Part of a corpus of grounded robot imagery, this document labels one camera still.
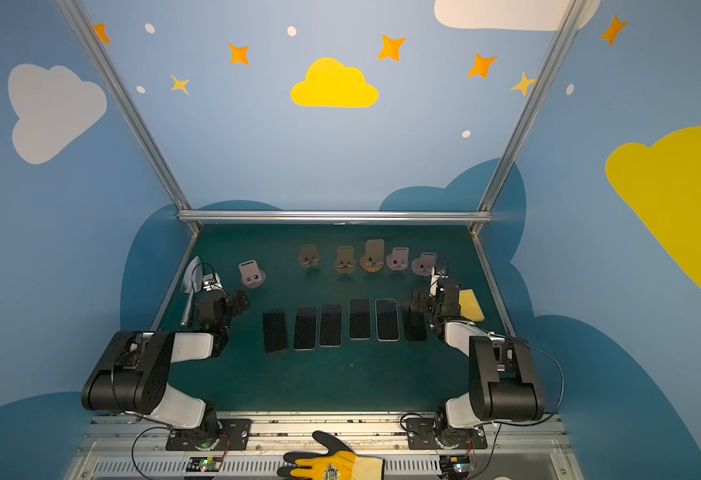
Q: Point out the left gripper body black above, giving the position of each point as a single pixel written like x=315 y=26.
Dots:
x=230 y=303

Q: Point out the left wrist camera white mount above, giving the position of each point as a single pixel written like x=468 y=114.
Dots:
x=211 y=282

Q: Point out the pink phone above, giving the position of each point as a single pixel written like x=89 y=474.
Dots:
x=330 y=325

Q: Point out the aluminium frame right post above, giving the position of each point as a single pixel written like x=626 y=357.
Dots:
x=549 y=68

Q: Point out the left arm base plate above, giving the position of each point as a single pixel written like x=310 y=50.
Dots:
x=228 y=434

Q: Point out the green circuit board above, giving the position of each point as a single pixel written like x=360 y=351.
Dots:
x=204 y=464
x=454 y=468

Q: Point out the grey round stand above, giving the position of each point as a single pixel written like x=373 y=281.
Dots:
x=251 y=275

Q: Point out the aluminium frame left post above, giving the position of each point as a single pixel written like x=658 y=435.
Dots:
x=79 y=21

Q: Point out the yellow black work glove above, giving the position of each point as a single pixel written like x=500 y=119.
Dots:
x=339 y=462

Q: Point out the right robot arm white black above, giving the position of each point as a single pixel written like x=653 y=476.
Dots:
x=502 y=385

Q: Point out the black phone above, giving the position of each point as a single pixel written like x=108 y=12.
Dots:
x=360 y=323
x=414 y=324
x=275 y=331

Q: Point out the right green circuit board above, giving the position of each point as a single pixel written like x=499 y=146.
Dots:
x=454 y=468

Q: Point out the grey garden trowel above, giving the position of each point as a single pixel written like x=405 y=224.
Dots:
x=191 y=286

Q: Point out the yellow sponge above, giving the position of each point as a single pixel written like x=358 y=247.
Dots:
x=469 y=306

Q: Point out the left green circuit board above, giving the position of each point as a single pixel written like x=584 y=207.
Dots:
x=204 y=464

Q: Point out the round wooden phone stand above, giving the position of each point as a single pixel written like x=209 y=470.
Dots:
x=373 y=259

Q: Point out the white-framed phone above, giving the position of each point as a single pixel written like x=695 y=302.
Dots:
x=386 y=314

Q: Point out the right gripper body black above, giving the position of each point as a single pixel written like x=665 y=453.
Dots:
x=425 y=301

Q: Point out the grey stand of pink phone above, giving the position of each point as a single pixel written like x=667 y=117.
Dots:
x=345 y=260

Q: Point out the silver phone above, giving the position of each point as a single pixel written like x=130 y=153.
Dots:
x=306 y=328

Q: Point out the aluminium frame post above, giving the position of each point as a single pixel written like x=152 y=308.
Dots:
x=549 y=68
x=79 y=21

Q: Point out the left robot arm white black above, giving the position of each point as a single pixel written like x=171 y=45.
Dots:
x=133 y=374

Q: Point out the aluminium frame rear bar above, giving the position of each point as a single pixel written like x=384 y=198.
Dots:
x=333 y=217

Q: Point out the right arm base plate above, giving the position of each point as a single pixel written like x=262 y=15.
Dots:
x=429 y=433

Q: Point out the grey stand of rear phone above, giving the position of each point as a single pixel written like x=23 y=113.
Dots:
x=309 y=256

